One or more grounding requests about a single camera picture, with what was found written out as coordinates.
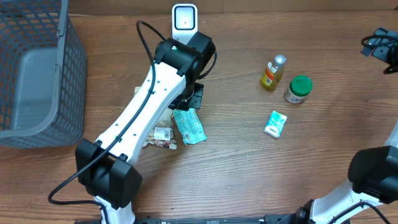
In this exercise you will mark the teal tissue packet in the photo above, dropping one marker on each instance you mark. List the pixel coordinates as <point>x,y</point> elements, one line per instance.
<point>189,126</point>

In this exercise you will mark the brown snack bag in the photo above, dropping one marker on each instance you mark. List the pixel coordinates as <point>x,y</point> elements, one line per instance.
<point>162,135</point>

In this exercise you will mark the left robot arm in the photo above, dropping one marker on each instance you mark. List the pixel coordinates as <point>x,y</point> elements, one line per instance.
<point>106,166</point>

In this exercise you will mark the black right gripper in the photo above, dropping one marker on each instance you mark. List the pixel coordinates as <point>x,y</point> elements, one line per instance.
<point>382,47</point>

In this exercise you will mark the green lid white jar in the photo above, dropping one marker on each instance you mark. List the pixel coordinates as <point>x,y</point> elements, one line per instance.
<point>299,88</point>

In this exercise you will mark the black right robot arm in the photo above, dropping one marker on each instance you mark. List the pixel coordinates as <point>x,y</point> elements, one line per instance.
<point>371,182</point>

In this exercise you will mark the green white tissue pack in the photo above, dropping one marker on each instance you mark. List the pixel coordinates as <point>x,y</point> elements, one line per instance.
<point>275,124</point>

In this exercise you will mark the dark grey mesh plastic basket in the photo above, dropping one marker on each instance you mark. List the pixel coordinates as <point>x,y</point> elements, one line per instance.
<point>43,75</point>

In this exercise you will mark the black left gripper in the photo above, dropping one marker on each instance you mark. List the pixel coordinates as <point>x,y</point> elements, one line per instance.
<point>195,103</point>

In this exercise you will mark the yellow liquid bottle grey cap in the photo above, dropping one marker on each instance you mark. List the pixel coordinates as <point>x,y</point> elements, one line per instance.
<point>273,73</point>

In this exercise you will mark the white barcode scanner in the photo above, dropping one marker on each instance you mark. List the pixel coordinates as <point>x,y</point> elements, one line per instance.
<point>184,22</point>

